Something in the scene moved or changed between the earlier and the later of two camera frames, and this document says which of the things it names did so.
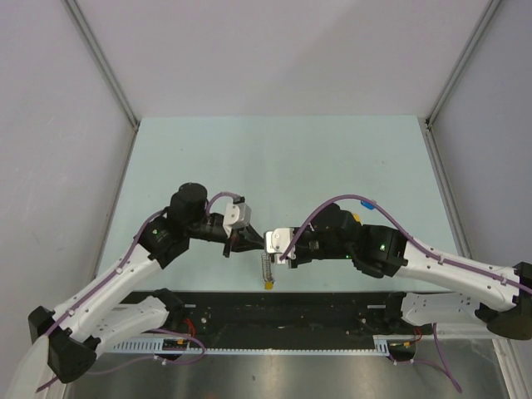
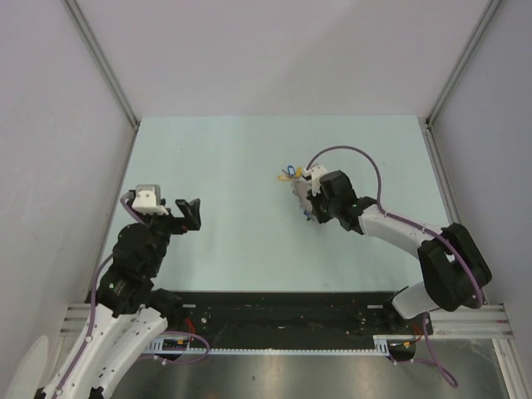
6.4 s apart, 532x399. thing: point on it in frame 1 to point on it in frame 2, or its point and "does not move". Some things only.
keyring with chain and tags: (267, 273) to (301, 186)
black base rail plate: (288, 318) does not move
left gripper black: (242, 239) to (190, 219)
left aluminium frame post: (101, 59) does not move
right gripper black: (298, 259) to (321, 218)
